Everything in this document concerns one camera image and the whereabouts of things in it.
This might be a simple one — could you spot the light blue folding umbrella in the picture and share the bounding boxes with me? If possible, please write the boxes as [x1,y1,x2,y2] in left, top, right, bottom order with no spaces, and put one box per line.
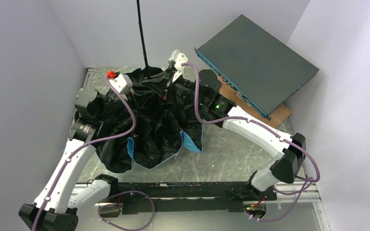
[86,0,203,174]

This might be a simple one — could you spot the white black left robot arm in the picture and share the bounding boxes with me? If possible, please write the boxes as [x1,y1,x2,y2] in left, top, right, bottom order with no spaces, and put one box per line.
[19,87,118,231]

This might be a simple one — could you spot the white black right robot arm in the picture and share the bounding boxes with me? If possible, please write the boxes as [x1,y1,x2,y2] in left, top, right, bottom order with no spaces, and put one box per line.
[140,66,308,195]

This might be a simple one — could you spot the brown wooden board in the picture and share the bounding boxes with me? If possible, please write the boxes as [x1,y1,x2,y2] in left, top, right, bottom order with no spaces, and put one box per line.
[219,83,292,128]

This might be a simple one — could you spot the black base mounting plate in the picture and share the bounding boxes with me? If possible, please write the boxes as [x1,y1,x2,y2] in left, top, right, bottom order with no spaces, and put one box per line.
[102,181,277,215]

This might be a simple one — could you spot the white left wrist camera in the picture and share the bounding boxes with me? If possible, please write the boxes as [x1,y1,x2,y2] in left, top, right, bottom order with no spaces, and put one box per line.
[106,71,133,95]

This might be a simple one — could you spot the aluminium left side rail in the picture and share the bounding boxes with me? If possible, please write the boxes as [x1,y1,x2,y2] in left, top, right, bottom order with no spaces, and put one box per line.
[56,67,95,177]

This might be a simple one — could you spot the dark grey network switch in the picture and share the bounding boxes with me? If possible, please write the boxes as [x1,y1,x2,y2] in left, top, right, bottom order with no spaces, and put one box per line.
[195,14,319,120]

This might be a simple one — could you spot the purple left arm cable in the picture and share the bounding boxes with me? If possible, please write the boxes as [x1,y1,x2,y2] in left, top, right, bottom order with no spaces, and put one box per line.
[31,75,156,231]

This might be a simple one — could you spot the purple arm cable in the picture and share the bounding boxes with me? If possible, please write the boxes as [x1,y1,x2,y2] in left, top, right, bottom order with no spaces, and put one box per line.
[31,75,156,231]
[181,62,321,223]

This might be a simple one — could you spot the aluminium front rail frame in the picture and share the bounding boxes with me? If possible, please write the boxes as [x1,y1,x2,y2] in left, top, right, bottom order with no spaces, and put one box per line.
[72,180,328,231]

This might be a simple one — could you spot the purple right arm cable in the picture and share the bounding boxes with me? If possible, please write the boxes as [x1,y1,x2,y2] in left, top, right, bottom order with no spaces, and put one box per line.
[181,62,321,223]

